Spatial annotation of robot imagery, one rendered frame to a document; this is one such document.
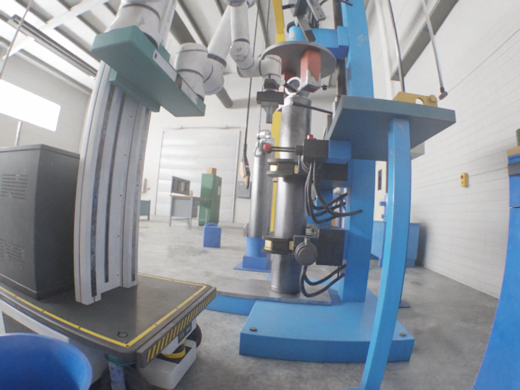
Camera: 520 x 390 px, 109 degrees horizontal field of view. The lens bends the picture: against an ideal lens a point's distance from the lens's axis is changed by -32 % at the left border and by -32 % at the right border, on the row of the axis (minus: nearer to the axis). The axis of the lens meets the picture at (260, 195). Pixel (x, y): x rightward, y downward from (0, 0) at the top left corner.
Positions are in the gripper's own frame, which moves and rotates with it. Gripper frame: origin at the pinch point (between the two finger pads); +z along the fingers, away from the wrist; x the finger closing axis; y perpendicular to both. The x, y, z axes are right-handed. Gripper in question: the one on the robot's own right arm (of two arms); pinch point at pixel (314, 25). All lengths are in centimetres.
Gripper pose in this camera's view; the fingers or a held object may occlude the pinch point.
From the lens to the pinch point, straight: 86.2
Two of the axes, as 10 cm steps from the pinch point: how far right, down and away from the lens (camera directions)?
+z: 3.3, 9.4, 0.7
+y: -9.4, 3.4, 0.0
